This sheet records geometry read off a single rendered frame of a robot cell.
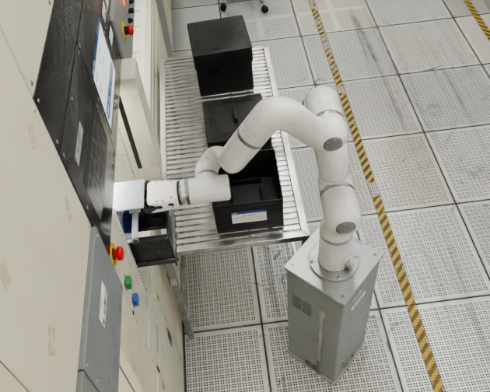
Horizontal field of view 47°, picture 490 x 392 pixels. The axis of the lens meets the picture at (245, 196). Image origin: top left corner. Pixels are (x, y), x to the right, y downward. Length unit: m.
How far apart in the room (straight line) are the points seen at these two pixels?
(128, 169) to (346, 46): 2.56
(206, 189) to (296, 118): 0.40
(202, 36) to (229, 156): 1.30
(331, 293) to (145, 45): 1.69
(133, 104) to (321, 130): 0.83
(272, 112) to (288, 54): 2.88
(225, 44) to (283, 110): 1.28
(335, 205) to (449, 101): 2.37
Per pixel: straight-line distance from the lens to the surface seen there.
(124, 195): 1.84
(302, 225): 2.33
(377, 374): 2.87
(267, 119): 1.58
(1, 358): 0.90
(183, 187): 1.79
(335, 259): 2.12
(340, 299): 2.15
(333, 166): 1.74
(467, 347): 3.01
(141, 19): 3.37
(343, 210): 1.85
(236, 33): 2.88
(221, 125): 2.60
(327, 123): 1.56
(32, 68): 1.18
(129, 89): 2.09
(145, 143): 2.26
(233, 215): 2.24
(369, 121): 3.89
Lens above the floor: 2.62
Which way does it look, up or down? 50 degrees down
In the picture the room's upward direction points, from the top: 6 degrees counter-clockwise
